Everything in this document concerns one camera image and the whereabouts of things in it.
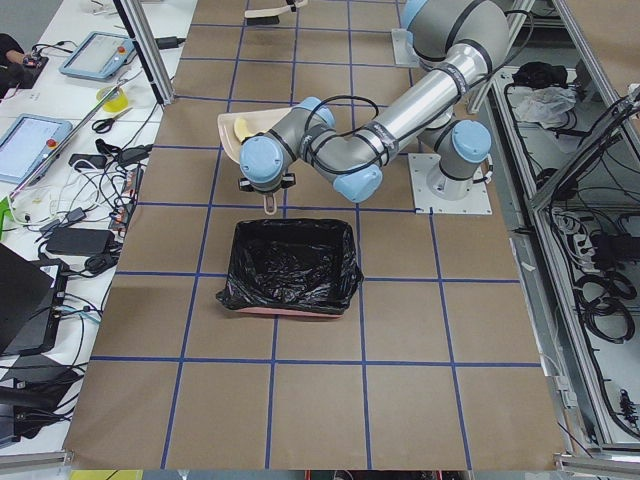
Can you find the beige hand brush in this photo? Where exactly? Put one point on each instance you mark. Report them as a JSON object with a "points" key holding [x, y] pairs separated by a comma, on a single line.
{"points": [[271, 16]]}

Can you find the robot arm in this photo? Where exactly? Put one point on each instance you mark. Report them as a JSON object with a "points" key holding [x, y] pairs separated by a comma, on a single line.
{"points": [[461, 44]]}

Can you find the teach pendant tablet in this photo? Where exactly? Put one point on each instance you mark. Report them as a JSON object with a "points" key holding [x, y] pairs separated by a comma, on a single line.
{"points": [[26, 143], [98, 57]]}

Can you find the black laptop computer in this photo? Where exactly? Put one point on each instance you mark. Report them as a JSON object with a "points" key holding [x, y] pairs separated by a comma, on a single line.
{"points": [[31, 294]]}

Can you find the lower teach pendant tablet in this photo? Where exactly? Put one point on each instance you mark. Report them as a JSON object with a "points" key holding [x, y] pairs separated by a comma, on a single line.
{"points": [[26, 143]]}

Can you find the aluminium frame post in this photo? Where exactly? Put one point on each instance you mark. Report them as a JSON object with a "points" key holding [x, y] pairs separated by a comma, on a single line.
{"points": [[139, 31]]}

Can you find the pale melon rind slice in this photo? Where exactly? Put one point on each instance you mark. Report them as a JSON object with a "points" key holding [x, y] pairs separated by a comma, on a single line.
{"points": [[241, 130]]}

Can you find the yellow tape roll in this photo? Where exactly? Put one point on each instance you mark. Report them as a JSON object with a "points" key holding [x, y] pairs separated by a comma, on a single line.
{"points": [[116, 99]]}

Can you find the white crumpled cloth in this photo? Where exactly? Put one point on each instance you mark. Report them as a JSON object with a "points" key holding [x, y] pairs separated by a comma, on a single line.
{"points": [[549, 107]]}

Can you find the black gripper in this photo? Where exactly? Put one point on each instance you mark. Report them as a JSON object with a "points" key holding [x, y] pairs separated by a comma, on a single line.
{"points": [[265, 190]]}

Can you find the black scissors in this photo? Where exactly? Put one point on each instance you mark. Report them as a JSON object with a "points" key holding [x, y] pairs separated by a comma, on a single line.
{"points": [[105, 125]]}

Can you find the black power adapter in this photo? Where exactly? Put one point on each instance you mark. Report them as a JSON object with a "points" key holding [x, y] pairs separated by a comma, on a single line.
{"points": [[79, 241]]}

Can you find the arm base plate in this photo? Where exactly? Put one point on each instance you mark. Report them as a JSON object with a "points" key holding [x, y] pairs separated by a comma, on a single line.
{"points": [[403, 50], [434, 193]]}

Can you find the beige plastic dustpan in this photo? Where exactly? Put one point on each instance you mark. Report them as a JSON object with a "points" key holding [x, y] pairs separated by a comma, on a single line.
{"points": [[261, 159]]}

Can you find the bin with black bag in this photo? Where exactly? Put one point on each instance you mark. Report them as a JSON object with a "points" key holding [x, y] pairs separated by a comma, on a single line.
{"points": [[298, 266]]}

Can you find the upper teach pendant tablet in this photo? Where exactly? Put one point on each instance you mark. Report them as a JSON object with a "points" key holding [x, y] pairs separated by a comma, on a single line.
{"points": [[98, 57]]}

